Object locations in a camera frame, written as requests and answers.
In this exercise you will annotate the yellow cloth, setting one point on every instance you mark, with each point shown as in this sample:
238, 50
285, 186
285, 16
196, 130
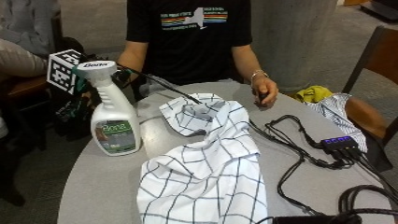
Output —
315, 93

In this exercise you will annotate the black hub with blue lights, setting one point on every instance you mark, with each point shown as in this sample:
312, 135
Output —
339, 143

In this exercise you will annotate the white marker cube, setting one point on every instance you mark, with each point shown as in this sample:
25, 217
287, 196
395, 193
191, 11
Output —
62, 70

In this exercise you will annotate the wooden chair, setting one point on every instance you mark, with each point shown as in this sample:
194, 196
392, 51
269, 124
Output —
381, 62

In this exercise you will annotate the person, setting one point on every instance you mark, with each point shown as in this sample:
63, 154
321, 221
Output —
23, 34
187, 53

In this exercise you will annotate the white spray bottle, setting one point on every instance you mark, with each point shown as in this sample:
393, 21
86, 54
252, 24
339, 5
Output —
114, 124

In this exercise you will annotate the white checked cloth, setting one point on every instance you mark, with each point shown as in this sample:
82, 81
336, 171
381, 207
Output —
207, 161

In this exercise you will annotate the small black object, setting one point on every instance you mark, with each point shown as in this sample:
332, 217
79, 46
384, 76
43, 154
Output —
263, 97

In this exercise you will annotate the black flat device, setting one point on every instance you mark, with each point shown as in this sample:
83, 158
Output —
315, 219

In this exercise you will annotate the grey concrete pillar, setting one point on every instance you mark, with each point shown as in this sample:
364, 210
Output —
291, 40

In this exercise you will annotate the brown wooden seat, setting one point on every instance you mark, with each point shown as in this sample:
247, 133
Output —
25, 85

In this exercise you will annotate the white striped cloth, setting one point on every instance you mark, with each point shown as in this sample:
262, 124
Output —
337, 112

